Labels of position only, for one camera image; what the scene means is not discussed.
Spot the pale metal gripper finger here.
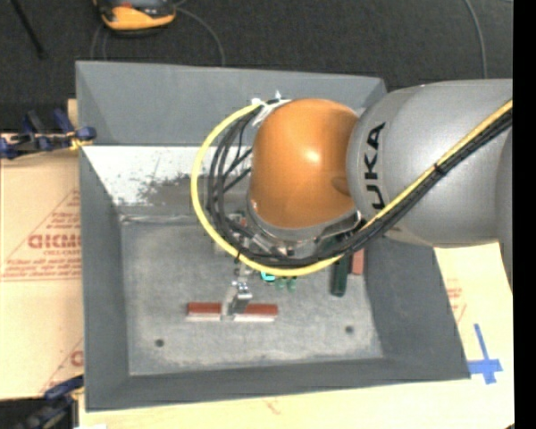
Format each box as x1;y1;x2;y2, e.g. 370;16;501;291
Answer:
221;283;236;322
233;281;255;317

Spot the red-brown block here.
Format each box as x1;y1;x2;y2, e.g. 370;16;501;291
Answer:
349;248;366;277
185;301;280;323

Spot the grey metal bin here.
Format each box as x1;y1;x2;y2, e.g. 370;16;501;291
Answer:
74;60;472;411

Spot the dark green flat block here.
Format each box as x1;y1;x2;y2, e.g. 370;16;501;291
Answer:
331;257;351;298

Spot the brown cardboard board, red print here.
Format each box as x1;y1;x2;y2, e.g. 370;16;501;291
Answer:
0;149;87;402

